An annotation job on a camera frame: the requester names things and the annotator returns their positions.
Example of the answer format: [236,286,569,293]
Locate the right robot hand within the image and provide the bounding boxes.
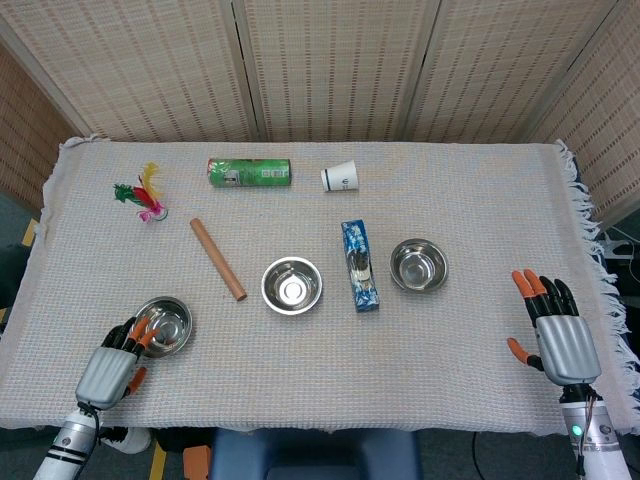
[506,268,603,387]

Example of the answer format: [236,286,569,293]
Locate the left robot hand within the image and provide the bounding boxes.
[74,315,162,412]

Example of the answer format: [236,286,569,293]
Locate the small stainless steel bowl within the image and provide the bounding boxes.
[260,256,324,316]
[389,238,450,293]
[130,295,194,359]

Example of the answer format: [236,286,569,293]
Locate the white shoe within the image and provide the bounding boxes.
[99,425,152,455]

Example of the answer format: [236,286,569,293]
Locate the orange block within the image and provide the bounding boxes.
[182,445,214,480]

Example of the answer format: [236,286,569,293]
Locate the brown wooden rod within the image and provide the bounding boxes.
[189,217,249,303]

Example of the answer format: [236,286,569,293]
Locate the colourful feather shuttlecock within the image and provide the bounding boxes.
[112,161,170,225]

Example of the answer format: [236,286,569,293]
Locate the beige woven tablecloth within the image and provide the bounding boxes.
[0,133,632,436]

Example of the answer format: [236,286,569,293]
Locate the blue rectangular carton box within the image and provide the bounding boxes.
[341,218,381,314]

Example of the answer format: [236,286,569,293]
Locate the green cylindrical chip can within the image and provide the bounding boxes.
[206,157,293,189]

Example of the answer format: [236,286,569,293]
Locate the white paper cup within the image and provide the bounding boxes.
[320,159,361,194]

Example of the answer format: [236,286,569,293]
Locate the beige woven folding screen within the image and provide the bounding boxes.
[0,0,640,224]

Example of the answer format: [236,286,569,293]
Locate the black floor cable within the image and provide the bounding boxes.
[471,431,489,480]

